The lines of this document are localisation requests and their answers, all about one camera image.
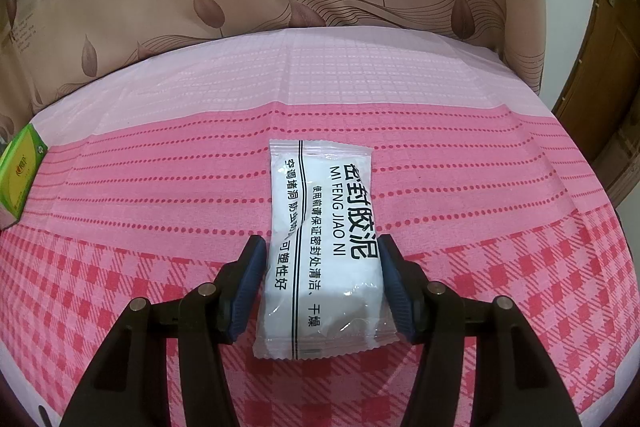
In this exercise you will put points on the green tissue box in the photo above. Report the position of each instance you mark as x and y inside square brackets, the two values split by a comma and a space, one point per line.
[20, 172]

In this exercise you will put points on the wooden door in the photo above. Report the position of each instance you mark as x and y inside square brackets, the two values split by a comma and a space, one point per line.
[605, 82]

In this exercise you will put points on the white printed packet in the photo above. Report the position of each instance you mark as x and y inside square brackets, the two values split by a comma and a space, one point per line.
[325, 232]

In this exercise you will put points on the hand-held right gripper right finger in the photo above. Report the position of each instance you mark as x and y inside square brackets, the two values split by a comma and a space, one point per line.
[397, 297]

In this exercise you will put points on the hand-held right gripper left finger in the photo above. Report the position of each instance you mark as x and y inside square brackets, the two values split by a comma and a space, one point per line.
[245, 297]

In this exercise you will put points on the pink checked tablecloth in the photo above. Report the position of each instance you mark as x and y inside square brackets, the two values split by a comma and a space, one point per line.
[150, 232]

